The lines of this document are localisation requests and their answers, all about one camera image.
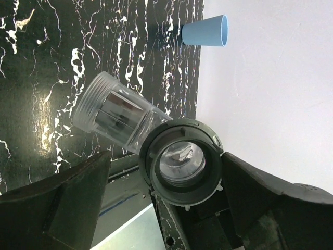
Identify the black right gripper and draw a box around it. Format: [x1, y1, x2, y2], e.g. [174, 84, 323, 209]
[153, 195, 243, 250]

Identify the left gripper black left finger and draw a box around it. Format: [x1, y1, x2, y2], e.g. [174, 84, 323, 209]
[1, 152, 110, 249]

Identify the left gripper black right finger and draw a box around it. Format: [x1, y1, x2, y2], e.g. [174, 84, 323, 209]
[222, 153, 332, 249]

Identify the blue tumbler on table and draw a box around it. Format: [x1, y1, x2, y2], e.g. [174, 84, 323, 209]
[182, 15, 228, 47]

